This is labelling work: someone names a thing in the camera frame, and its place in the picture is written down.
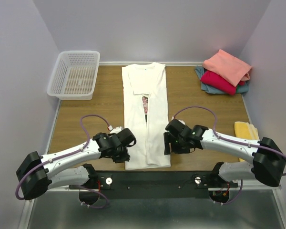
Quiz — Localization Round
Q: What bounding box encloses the white floral t shirt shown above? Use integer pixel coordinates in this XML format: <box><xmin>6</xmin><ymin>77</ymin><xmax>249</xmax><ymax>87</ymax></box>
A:
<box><xmin>122</xmin><ymin>62</ymin><xmax>171</xmax><ymax>170</ymax></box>

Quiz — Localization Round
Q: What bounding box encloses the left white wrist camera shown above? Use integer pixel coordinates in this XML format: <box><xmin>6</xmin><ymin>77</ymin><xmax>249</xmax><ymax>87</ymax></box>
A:
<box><xmin>108</xmin><ymin>125</ymin><xmax>123</xmax><ymax>134</ymax></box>

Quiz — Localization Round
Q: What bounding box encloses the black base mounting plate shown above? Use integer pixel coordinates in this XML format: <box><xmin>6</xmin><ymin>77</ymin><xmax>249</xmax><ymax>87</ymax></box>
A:
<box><xmin>83</xmin><ymin>171</ymin><xmax>238</xmax><ymax>199</ymax></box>

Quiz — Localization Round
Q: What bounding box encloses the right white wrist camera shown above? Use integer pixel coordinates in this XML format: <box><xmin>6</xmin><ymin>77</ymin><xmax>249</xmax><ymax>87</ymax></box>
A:
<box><xmin>171</xmin><ymin>116</ymin><xmax>185</xmax><ymax>125</ymax></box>

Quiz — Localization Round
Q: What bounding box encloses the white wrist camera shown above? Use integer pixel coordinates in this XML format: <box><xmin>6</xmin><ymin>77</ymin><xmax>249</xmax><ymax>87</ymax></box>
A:
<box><xmin>108</xmin><ymin>125</ymin><xmax>123</xmax><ymax>134</ymax></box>
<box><xmin>171</xmin><ymin>116</ymin><xmax>185</xmax><ymax>125</ymax></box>

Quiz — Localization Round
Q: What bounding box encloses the folded pink t shirt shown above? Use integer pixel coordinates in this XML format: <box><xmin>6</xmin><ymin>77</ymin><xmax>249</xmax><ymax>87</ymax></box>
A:
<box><xmin>202</xmin><ymin>49</ymin><xmax>252</xmax><ymax>86</ymax></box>

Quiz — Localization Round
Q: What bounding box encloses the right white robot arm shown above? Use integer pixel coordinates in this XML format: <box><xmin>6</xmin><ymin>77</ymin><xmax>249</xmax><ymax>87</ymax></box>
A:
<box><xmin>164</xmin><ymin>119</ymin><xmax>286</xmax><ymax>187</ymax></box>

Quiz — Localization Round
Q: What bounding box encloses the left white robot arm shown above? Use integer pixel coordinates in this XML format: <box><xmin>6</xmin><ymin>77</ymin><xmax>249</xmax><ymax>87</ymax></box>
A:
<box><xmin>15</xmin><ymin>128</ymin><xmax>136</xmax><ymax>200</ymax></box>

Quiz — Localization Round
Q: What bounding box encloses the white plastic basket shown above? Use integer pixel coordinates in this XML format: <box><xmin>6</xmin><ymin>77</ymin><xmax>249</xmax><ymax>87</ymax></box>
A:
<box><xmin>47</xmin><ymin>51</ymin><xmax>100</xmax><ymax>100</ymax></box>

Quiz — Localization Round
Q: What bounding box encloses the aluminium rail frame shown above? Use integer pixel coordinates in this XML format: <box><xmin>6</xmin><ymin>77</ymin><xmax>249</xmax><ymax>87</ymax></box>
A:
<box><xmin>19</xmin><ymin>181</ymin><xmax>286</xmax><ymax>229</ymax></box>

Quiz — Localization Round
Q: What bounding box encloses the folded blue t shirt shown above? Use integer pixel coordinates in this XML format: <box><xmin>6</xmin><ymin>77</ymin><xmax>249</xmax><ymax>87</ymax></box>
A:
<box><xmin>194</xmin><ymin>65</ymin><xmax>250</xmax><ymax>95</ymax></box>

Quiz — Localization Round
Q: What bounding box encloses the yellow folded towel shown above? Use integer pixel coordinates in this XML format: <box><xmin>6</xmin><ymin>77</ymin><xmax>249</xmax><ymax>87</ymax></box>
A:
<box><xmin>234</xmin><ymin>121</ymin><xmax>260</xmax><ymax>163</ymax></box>

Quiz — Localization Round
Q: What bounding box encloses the folded red t shirt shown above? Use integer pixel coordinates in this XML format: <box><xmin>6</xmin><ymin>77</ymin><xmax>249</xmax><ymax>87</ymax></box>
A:
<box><xmin>200</xmin><ymin>70</ymin><xmax>245</xmax><ymax>96</ymax></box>

